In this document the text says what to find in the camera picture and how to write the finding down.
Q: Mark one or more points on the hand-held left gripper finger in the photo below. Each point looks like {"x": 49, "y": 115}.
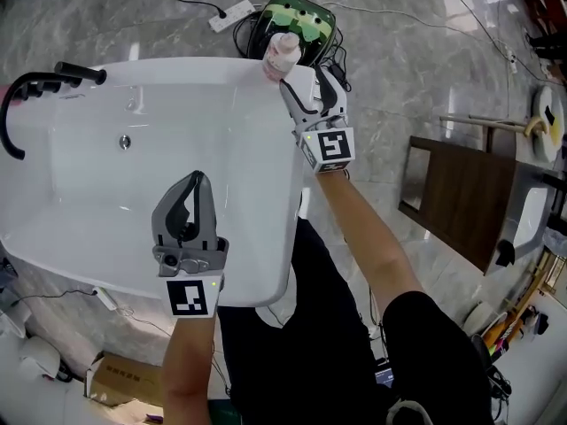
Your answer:
{"x": 170, "y": 213}
{"x": 207, "y": 215}

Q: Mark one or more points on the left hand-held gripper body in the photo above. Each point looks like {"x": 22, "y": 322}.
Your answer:
{"x": 190, "y": 295}

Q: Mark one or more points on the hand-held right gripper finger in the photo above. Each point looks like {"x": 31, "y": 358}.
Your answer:
{"x": 297, "y": 109}
{"x": 336, "y": 100}

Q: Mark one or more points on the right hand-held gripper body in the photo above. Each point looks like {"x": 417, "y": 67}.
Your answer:
{"x": 330, "y": 146}

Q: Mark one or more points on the white bathtub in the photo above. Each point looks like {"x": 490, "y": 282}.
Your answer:
{"x": 133, "y": 184}

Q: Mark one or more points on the pink white bottle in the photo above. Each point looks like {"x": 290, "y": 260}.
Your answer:
{"x": 279, "y": 58}

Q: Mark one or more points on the person's left forearm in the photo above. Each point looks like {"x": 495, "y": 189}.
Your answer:
{"x": 188, "y": 370}

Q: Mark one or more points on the person's right forearm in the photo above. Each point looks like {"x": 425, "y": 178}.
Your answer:
{"x": 367, "y": 241}

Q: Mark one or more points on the black bathtub faucet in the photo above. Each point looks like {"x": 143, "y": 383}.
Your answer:
{"x": 11, "y": 100}

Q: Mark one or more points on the black headset with green visor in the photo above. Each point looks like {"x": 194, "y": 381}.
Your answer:
{"x": 305, "y": 22}

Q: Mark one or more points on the white slim power strip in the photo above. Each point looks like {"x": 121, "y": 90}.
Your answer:
{"x": 106, "y": 299}

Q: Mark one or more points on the chrome overflow drain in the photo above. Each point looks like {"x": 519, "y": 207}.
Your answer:
{"x": 125, "y": 141}

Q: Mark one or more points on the brown cardboard box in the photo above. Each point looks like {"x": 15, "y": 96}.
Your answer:
{"x": 119, "y": 376}

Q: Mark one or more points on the person's black clothing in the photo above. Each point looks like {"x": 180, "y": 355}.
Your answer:
{"x": 310, "y": 348}

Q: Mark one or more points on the dark brown wooden table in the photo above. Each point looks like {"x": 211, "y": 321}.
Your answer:
{"x": 469, "y": 197}

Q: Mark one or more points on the light wooden stick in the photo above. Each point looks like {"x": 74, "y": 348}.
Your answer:
{"x": 487, "y": 122}

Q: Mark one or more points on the white plastic bags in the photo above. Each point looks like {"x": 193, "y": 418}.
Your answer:
{"x": 31, "y": 352}

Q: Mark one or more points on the small white power strip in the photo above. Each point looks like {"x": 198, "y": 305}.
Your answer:
{"x": 512, "y": 60}

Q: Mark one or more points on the round white object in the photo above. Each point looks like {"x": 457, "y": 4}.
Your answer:
{"x": 547, "y": 122}

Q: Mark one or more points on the white curved chair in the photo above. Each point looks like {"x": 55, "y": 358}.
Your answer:
{"x": 529, "y": 224}

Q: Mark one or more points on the white round bowl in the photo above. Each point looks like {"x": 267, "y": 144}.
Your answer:
{"x": 479, "y": 318}

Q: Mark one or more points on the dark wooden furniture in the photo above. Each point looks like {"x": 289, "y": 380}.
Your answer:
{"x": 547, "y": 11}

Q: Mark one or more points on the person's white shoe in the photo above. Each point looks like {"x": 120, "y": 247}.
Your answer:
{"x": 407, "y": 412}

